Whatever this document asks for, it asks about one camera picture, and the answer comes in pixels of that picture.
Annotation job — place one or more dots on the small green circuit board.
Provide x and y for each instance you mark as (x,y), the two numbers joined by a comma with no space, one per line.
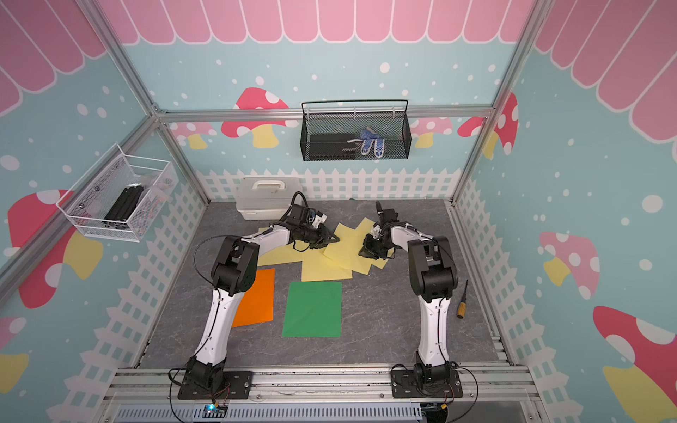
(215,411)

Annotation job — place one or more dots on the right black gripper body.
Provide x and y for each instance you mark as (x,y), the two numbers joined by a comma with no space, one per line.
(375,248)

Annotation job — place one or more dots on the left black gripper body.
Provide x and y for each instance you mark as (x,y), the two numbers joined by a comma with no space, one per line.
(315,236)

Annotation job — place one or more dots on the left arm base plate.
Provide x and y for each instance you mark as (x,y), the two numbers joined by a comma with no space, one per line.
(238,385)

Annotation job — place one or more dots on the black wire wall basket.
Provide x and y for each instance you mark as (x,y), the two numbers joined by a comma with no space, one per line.
(350,130)

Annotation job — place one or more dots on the white wire wall basket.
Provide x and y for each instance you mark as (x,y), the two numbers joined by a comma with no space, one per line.
(86,204)

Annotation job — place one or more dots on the white plastic storage box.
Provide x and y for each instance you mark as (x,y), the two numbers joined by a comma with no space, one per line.
(266,197)

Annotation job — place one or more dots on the orange paper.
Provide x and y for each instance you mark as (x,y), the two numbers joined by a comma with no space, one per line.
(257,305)

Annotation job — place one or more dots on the small brown object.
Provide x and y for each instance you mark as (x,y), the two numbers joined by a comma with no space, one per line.
(462,305)

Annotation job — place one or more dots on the small green paper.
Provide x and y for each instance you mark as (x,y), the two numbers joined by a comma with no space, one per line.
(314,310)

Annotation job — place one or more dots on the black box in white basket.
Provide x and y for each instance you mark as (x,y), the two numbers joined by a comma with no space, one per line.
(123,208)

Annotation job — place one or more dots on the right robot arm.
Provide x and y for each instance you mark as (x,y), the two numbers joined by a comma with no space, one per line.
(433,276)

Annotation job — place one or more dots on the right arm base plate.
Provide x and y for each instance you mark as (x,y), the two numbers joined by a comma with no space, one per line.
(405,384)

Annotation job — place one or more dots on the blue white item in basket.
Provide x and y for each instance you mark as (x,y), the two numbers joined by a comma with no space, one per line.
(369,142)

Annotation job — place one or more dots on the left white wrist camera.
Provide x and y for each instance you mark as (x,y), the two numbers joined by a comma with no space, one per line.
(317,219)

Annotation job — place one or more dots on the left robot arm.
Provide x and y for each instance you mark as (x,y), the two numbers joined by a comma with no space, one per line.
(233,273)

